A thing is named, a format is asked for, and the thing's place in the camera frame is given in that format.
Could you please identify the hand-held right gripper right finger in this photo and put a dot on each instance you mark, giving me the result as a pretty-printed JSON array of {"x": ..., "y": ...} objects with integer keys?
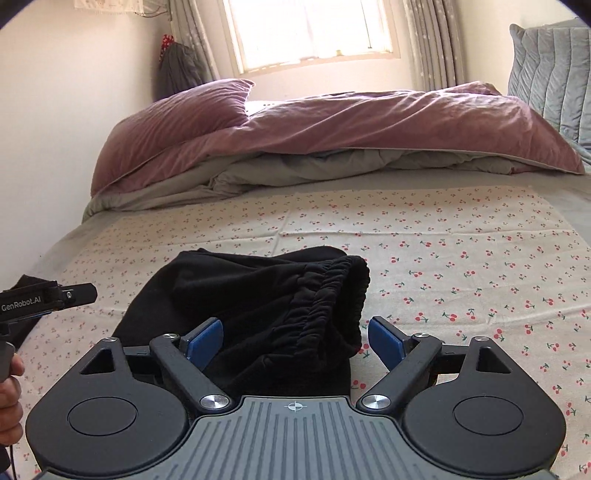
[{"x": 385, "y": 344}]

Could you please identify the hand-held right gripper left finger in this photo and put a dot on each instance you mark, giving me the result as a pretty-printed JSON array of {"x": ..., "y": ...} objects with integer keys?
[{"x": 205, "y": 344}]

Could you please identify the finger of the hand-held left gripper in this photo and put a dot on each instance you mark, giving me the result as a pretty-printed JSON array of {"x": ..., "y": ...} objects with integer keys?
[{"x": 81, "y": 294}]

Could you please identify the black pants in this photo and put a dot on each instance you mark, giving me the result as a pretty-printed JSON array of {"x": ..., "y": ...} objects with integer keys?
[{"x": 277, "y": 300}]

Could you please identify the person's left hand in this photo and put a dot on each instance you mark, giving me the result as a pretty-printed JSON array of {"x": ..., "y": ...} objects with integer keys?
[{"x": 10, "y": 406}]

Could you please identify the cherry print cloth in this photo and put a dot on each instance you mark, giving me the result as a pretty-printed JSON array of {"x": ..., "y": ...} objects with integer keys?
[{"x": 461, "y": 258}]

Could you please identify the pink pillow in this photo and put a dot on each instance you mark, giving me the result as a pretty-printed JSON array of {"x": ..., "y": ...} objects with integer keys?
[{"x": 175, "y": 124}]

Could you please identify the pink duvet with grey lining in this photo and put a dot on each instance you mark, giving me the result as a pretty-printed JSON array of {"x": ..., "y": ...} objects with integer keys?
[{"x": 369, "y": 124}]

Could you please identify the grey hanging garment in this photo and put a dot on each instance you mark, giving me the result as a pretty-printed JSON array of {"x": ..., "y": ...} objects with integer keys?
[{"x": 180, "y": 74}]

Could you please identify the grey patterned curtain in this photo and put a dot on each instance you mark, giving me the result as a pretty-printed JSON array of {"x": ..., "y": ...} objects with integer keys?
[
  {"x": 434, "y": 41},
  {"x": 194, "y": 27}
]

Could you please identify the white hanging cloth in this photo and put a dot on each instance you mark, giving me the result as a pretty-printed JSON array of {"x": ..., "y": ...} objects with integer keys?
[{"x": 120, "y": 7}]

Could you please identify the grey quilted cushion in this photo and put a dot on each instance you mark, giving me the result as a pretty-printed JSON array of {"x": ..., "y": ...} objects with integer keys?
[{"x": 549, "y": 78}]

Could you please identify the window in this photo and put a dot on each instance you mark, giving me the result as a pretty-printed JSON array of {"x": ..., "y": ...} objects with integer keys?
[{"x": 309, "y": 32}]

